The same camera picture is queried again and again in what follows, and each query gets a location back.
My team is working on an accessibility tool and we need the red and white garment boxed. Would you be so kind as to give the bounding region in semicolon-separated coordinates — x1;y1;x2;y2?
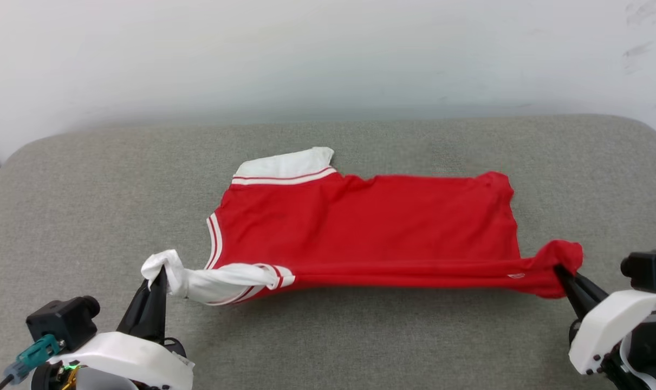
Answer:
140;146;584;307

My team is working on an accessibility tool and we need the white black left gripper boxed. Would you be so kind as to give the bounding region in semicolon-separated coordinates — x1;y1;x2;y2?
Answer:
33;268;196;390

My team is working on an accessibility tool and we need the teal cable connector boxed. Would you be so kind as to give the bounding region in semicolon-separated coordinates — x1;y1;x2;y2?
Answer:
3;334;64;386

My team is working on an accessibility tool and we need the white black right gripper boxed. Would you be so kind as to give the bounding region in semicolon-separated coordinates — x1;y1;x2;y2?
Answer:
555;265;656;378

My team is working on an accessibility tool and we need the grey fabric sofa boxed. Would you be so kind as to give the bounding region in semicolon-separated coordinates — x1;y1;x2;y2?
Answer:
0;114;656;390

